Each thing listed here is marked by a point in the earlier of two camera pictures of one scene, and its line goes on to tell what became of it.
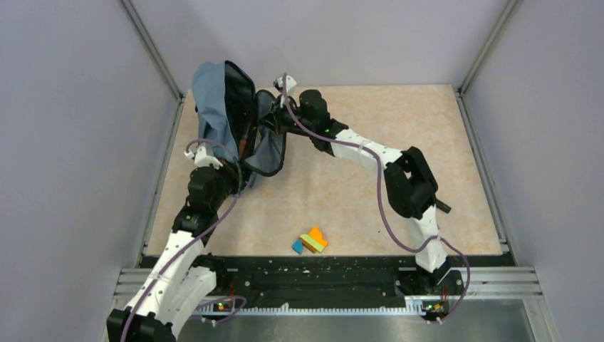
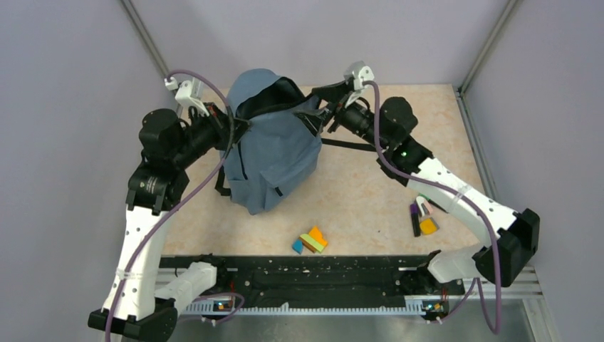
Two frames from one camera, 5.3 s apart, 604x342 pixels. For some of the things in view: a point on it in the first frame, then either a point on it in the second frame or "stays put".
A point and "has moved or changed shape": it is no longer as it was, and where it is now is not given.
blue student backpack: x=231 y=113 has moved or changed shape
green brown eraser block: x=311 y=244 stays put
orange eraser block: x=316 y=234 stays put
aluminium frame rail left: x=157 y=55 stays put
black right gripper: x=276 y=120 to x=333 y=96
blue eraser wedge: x=298 y=246 stays put
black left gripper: x=232 y=170 to x=219 y=122
